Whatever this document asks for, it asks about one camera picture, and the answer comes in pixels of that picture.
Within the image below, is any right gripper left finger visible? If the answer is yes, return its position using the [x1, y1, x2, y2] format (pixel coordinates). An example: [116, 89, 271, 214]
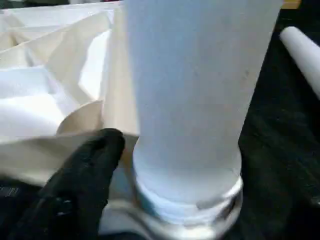
[12, 127, 125, 240]

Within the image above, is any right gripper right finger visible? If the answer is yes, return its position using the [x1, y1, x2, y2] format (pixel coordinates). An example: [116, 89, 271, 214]
[224, 139, 320, 240]

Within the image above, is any white plastic table top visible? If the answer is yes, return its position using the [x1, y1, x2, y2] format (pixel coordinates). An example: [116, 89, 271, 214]
[0, 0, 243, 240]

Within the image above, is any white plastic table leg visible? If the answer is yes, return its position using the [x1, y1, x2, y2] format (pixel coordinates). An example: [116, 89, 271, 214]
[123, 0, 285, 225]
[278, 26, 320, 101]

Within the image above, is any small yellow label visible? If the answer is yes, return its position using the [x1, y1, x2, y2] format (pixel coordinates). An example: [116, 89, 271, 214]
[281, 0, 302, 10]

